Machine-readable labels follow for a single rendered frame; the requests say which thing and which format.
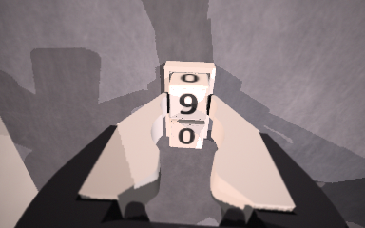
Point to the white rectangular tray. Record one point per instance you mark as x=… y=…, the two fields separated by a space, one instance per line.
x=197 y=67

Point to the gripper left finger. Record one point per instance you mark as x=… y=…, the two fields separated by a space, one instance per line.
x=119 y=166

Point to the white number cube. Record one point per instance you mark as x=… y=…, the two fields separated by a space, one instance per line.
x=188 y=95
x=186 y=133

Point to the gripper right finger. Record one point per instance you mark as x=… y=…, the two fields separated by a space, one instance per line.
x=253 y=173

